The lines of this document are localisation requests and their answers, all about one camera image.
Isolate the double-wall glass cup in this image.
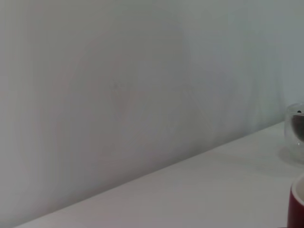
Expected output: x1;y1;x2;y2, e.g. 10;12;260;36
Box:
284;103;304;164

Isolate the red ceramic mug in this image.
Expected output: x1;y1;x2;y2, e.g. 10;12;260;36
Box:
287;174;304;228

